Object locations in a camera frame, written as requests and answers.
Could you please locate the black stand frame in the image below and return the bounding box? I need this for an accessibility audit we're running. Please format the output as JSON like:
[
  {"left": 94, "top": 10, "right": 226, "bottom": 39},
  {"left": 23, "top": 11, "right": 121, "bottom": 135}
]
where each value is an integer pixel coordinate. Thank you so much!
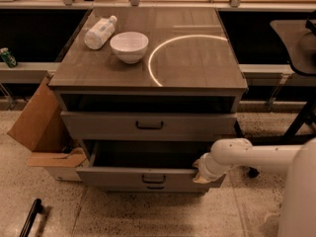
[{"left": 234, "top": 97, "right": 316, "bottom": 147}]

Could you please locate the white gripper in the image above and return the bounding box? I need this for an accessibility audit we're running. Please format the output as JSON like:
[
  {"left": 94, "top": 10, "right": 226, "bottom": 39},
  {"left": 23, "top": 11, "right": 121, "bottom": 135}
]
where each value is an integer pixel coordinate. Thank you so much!
[{"left": 193, "top": 153, "right": 229, "bottom": 184}]

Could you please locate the grey top drawer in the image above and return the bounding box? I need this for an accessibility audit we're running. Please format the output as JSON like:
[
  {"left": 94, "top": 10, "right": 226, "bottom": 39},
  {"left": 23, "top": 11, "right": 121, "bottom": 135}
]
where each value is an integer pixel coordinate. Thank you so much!
[{"left": 61, "top": 111, "right": 236, "bottom": 142}]

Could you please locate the dark side table top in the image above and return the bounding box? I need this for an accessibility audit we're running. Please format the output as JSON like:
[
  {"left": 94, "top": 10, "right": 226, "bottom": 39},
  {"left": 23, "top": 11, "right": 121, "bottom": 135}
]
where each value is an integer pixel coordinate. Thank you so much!
[{"left": 270, "top": 20, "right": 316, "bottom": 77}]

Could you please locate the grey drawer cabinet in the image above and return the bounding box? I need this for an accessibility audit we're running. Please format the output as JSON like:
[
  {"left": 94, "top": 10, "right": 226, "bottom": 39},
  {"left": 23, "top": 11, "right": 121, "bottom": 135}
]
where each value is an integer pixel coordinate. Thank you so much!
[{"left": 48, "top": 7, "right": 249, "bottom": 194}]

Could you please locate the grey drawer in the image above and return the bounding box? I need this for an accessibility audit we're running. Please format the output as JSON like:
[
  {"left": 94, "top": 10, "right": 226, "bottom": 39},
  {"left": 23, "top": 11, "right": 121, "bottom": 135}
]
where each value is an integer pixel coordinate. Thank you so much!
[
  {"left": 77, "top": 141, "right": 223, "bottom": 189},
  {"left": 99, "top": 187, "right": 209, "bottom": 193},
  {"left": 61, "top": 111, "right": 236, "bottom": 142}
]

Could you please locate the black bar lower left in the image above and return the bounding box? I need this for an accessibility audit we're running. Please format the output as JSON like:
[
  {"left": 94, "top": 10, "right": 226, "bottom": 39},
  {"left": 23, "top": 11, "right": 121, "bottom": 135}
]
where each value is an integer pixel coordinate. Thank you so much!
[{"left": 19, "top": 198, "right": 42, "bottom": 237}]

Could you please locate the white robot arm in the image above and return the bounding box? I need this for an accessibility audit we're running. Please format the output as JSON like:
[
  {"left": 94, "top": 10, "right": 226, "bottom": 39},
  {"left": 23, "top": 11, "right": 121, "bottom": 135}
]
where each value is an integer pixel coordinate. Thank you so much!
[{"left": 194, "top": 138, "right": 316, "bottom": 237}]

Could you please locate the grey bottom drawer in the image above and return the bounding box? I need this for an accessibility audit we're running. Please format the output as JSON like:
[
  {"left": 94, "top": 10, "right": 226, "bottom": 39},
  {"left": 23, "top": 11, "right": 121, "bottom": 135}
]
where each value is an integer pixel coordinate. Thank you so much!
[{"left": 99, "top": 187, "right": 209, "bottom": 193}]

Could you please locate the green soda can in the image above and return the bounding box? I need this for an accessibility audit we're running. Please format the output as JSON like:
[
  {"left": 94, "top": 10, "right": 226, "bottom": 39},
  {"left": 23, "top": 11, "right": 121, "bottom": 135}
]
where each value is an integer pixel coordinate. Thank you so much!
[{"left": 0, "top": 47, "right": 18, "bottom": 68}]

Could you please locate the white plastic bottle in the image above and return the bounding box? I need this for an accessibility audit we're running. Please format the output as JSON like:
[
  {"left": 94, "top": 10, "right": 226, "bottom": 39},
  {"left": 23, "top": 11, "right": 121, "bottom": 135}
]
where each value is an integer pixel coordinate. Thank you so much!
[{"left": 84, "top": 16, "right": 118, "bottom": 50}]

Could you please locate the brown cardboard box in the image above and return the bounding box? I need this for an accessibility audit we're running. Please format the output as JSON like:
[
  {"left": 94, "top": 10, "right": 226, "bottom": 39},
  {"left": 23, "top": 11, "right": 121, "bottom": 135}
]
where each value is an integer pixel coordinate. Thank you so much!
[{"left": 8, "top": 77, "right": 88, "bottom": 182}]

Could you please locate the white ceramic bowl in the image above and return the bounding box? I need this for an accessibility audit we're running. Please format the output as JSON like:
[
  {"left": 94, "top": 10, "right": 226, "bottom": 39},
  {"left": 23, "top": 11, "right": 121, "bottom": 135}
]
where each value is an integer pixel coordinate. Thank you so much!
[{"left": 110, "top": 32, "right": 149, "bottom": 64}]

